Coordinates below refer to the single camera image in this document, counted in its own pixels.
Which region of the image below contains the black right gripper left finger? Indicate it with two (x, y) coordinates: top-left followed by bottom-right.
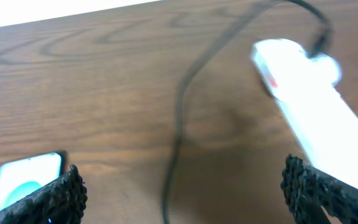
(0, 164), (88, 224)

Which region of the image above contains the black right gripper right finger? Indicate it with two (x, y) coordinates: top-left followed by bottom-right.
(280, 154), (358, 224)

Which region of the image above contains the blue Galaxy smartphone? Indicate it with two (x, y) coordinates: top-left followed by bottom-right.
(0, 151), (67, 211)

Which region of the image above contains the black USB charging cable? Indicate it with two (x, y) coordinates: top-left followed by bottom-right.
(162, 0), (334, 224)

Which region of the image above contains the white power strip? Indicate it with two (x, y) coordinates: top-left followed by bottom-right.
(276, 87), (358, 189)

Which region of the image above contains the white USB wall charger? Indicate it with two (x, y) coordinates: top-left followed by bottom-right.
(250, 39), (342, 101)

